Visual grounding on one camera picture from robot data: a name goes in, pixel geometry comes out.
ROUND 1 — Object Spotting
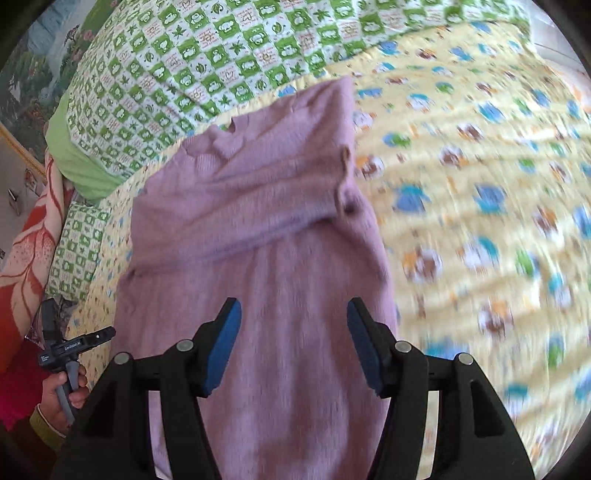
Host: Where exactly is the person's left forearm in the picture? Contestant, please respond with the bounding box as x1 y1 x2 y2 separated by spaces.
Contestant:
0 364 70 455

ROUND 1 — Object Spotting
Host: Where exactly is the purple knitted sweater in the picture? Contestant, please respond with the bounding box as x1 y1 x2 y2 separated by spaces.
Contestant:
111 76 400 480

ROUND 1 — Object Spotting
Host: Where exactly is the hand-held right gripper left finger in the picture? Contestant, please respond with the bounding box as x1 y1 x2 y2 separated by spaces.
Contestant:
50 297 243 480

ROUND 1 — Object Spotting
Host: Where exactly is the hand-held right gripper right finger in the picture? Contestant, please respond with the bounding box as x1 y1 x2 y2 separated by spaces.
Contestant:
346 296 537 480

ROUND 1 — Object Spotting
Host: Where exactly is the green checked pillow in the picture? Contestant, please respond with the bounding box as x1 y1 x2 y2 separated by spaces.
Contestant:
46 203 112 301

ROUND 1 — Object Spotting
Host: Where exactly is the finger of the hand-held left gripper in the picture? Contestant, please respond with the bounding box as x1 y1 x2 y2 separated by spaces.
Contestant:
80 326 116 348
41 298 59 345

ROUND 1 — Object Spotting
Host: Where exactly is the yellow bear print bed sheet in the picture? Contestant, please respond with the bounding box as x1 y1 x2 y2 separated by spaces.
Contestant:
65 18 591 480

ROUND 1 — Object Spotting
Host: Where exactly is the person's left hand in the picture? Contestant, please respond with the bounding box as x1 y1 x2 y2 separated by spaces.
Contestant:
41 364 89 430

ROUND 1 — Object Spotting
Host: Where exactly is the red floral blanket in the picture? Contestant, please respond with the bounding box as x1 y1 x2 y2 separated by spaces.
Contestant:
0 152 75 374

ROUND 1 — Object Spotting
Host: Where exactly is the framed landscape wall poster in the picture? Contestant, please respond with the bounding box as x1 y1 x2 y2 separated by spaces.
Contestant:
0 4 112 178

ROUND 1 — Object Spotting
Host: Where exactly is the green checked quilt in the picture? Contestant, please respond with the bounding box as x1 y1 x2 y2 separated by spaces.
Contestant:
45 0 532 201

